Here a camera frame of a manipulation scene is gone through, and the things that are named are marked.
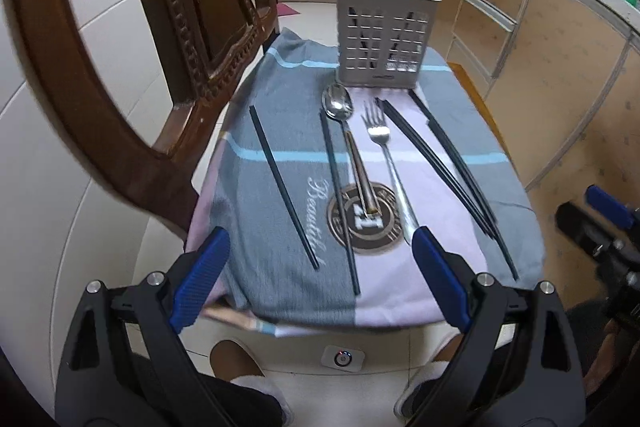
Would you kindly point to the person's beige slipper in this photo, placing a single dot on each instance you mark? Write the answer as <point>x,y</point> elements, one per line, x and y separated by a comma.
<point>425,379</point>
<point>237,359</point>

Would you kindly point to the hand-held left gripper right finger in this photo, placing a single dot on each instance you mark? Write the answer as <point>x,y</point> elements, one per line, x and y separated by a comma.
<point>440,277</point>

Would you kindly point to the carved wooden chair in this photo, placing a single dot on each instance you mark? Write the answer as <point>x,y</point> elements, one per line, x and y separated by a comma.
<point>100,97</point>

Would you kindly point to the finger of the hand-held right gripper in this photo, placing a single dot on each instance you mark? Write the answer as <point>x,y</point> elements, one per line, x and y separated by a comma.
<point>607,204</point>
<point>575,227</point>

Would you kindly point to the white button device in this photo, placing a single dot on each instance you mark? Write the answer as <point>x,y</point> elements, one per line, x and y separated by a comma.
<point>342,358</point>

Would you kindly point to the grey slotted utensil holder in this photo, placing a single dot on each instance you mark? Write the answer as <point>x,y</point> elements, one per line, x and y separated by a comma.
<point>385,32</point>

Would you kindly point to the grey and pink printed towel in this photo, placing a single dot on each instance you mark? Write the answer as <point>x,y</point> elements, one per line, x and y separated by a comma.
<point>280,287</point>

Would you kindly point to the person's leg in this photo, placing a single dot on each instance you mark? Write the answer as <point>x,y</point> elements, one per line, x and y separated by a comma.
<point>240,404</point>

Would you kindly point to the metal spoon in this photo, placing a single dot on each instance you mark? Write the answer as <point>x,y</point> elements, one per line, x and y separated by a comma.
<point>339,103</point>

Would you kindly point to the pink floor mat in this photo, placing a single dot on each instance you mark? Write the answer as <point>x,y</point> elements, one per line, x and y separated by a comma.
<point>287,10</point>

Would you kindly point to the metal fork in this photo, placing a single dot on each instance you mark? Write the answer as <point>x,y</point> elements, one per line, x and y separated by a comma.
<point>378,134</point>

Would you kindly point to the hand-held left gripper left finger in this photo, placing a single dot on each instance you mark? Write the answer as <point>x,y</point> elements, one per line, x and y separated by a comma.
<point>200,272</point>

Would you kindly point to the person's right hand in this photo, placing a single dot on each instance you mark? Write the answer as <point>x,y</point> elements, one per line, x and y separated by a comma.
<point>620,347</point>

